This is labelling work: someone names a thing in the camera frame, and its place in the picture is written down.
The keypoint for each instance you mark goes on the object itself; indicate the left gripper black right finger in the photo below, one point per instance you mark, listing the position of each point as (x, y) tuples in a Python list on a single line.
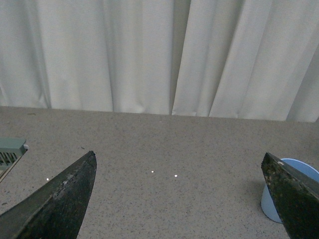
[(295, 196)]

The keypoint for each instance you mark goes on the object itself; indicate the light blue plastic cup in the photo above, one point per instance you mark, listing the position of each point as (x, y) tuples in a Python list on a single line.
[(267, 204)]

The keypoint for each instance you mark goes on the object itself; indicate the green slotted tray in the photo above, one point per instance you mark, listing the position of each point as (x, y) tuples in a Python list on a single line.
[(11, 151)]

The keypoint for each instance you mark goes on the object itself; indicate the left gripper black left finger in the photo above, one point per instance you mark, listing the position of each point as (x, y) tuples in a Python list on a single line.
[(57, 209)]

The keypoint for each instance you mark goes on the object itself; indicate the white pleated curtain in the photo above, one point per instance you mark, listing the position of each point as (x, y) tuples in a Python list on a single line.
[(244, 59)]

